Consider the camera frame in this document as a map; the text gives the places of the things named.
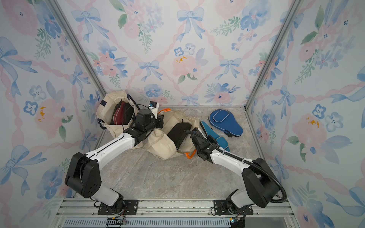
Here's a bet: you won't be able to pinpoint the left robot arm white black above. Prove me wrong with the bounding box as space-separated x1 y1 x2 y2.
65 108 164 214

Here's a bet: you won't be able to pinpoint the aluminium corner post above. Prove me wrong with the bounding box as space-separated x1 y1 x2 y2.
245 0 302 112
45 0 106 97

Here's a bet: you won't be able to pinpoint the canvas bag orange handles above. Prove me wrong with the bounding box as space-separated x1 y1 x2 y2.
143 110 200 160

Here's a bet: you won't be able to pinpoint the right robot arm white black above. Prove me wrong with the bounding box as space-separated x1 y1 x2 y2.
185 129 287 214

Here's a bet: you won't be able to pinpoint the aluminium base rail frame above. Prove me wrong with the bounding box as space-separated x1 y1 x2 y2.
51 198 299 228

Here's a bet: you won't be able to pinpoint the aluminium corner post right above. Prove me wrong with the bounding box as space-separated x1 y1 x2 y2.
245 0 302 112

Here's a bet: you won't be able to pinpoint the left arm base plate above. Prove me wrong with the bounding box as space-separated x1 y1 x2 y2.
98 199 139 216

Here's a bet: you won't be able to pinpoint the blue paddle case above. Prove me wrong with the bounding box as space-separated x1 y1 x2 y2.
208 109 243 137

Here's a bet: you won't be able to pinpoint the black paddle case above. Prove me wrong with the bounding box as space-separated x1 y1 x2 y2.
167 122 192 149

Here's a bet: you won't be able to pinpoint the aluminium corner post left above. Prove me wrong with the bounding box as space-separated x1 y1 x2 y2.
45 0 106 97

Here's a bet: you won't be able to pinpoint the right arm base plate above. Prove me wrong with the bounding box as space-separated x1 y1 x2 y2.
211 199 253 217

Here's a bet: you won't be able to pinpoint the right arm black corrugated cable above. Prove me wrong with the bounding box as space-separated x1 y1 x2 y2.
183 129 287 203

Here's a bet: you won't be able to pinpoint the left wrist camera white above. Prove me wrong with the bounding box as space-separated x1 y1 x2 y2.
149 101 159 119

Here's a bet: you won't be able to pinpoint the teal paddle case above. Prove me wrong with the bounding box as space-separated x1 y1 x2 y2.
200 121 230 152

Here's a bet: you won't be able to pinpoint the red pouch in bag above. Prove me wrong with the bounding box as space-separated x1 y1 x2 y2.
111 101 134 125

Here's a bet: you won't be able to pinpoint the canvas bag navy handles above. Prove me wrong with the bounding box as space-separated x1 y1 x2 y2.
96 90 139 138

